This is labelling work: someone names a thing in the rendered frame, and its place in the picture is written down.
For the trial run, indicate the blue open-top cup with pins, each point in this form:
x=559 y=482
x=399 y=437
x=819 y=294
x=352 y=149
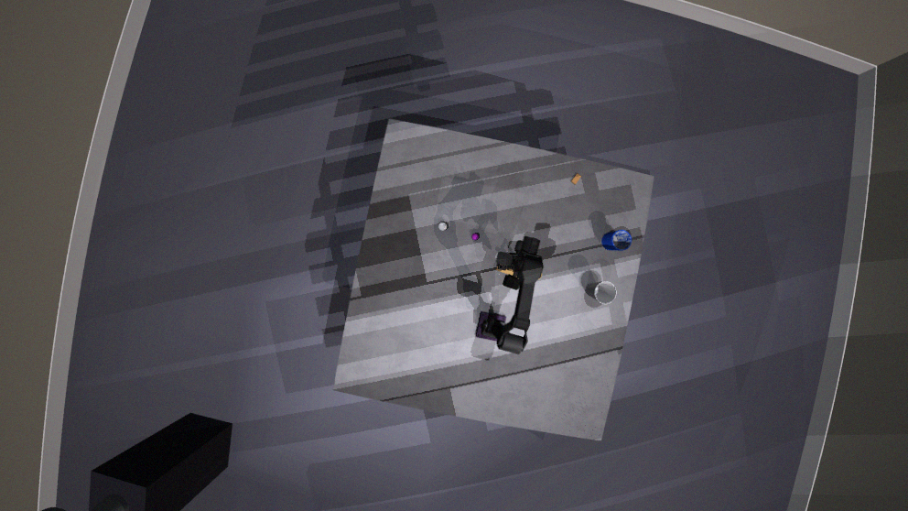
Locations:
x=618 y=240

